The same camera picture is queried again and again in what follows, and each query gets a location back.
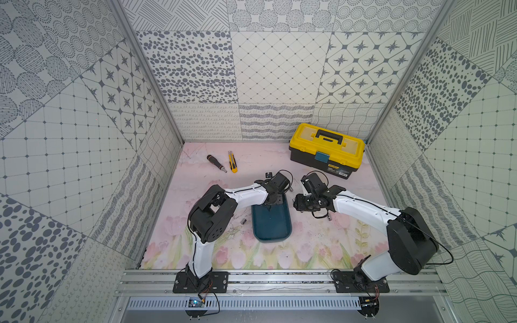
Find teal plastic storage tray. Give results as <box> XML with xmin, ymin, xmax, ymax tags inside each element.
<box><xmin>251</xmin><ymin>195</ymin><xmax>292</xmax><ymax>243</ymax></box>

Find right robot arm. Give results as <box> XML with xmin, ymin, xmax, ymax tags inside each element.
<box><xmin>294</xmin><ymin>173</ymin><xmax>440</xmax><ymax>284</ymax></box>

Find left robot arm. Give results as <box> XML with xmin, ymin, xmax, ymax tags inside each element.
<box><xmin>186</xmin><ymin>171</ymin><xmax>293</xmax><ymax>280</ymax></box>

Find yellow utility knife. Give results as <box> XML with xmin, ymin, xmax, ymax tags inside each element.
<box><xmin>228</xmin><ymin>151</ymin><xmax>238</xmax><ymax>173</ymax></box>

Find yellow black toolbox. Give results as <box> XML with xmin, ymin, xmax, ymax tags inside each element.
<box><xmin>289</xmin><ymin>123</ymin><xmax>365</xmax><ymax>180</ymax></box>

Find right controller board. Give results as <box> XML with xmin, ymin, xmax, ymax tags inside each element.
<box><xmin>358</xmin><ymin>297</ymin><xmax>380</xmax><ymax>318</ymax></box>

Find controller board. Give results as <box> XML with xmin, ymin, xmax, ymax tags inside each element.
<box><xmin>358</xmin><ymin>297</ymin><xmax>380</xmax><ymax>318</ymax></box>
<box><xmin>185</xmin><ymin>297</ymin><xmax>207</xmax><ymax>318</ymax></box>

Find left controller board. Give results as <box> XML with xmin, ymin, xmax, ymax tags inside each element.
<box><xmin>185</xmin><ymin>297</ymin><xmax>207</xmax><ymax>318</ymax></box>

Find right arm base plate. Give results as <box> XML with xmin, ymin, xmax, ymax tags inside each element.
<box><xmin>330</xmin><ymin>269</ymin><xmax>390</xmax><ymax>296</ymax></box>

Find white slotted cable duct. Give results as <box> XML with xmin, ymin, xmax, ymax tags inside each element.
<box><xmin>127</xmin><ymin>296</ymin><xmax>359</xmax><ymax>311</ymax></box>

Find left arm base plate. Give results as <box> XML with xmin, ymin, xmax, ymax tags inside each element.
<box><xmin>173</xmin><ymin>270</ymin><xmax>229</xmax><ymax>294</ymax></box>

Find aluminium mounting rail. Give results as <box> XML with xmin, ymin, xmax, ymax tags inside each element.
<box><xmin>114</xmin><ymin>269</ymin><xmax>447</xmax><ymax>296</ymax></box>

